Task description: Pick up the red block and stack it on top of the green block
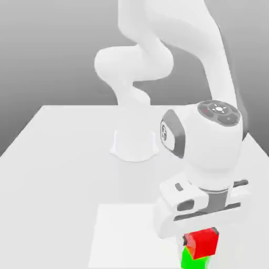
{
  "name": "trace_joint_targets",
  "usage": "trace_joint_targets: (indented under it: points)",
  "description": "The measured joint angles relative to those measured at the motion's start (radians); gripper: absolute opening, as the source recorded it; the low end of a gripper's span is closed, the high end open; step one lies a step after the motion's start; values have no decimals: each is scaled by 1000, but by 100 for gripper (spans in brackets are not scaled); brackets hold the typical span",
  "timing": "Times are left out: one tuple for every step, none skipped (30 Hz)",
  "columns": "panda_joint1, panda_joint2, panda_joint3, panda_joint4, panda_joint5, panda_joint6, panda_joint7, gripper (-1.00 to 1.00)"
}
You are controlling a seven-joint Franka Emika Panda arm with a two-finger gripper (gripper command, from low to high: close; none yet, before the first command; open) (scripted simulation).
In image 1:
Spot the small red cube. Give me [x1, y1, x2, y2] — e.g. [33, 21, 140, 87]
[184, 227, 220, 261]

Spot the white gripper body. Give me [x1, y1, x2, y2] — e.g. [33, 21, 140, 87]
[156, 188, 252, 240]

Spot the small green cube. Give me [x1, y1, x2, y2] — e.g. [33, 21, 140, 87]
[180, 245, 211, 269]

